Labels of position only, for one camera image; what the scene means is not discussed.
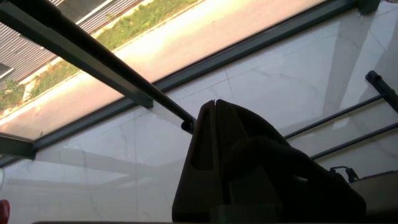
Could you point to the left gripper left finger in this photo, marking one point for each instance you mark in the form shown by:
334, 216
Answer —
199, 186

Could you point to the window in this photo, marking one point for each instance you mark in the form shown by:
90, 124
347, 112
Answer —
217, 31

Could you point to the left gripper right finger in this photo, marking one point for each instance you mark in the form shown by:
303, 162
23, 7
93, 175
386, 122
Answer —
230, 124

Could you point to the black garment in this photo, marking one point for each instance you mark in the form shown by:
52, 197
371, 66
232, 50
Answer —
311, 186

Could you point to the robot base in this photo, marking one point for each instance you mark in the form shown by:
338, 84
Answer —
379, 193

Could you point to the black clothes rack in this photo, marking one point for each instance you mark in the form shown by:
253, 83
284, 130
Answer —
174, 109

